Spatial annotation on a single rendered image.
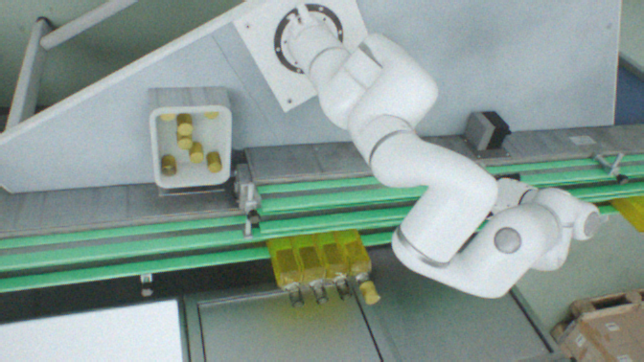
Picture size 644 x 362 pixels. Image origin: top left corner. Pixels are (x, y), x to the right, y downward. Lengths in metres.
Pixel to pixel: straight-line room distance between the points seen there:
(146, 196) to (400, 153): 0.79
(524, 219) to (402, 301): 0.76
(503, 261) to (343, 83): 0.38
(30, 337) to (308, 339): 0.62
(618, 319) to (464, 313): 3.73
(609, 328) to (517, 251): 4.31
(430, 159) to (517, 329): 0.94
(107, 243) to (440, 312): 0.87
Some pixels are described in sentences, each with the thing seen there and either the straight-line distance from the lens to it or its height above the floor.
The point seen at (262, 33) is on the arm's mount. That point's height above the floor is 0.81.
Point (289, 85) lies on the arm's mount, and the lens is 1.17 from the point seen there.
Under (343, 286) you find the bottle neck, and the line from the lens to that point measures 1.22.
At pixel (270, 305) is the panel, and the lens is 1.34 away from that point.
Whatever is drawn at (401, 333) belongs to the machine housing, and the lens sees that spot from 1.40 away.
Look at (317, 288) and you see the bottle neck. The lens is 1.21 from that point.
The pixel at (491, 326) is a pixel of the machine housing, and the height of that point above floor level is 1.20.
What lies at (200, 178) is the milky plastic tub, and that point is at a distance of 1.28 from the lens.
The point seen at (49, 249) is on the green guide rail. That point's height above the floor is 0.93.
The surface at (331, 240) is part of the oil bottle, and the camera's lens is 1.29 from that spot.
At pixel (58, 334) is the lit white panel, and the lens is 1.34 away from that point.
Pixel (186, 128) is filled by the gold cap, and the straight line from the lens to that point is 1.20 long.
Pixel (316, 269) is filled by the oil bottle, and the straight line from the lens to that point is 1.22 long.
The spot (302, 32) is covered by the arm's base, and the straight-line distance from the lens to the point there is 1.08.
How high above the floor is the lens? 1.79
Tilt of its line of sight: 45 degrees down
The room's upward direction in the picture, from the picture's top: 157 degrees clockwise
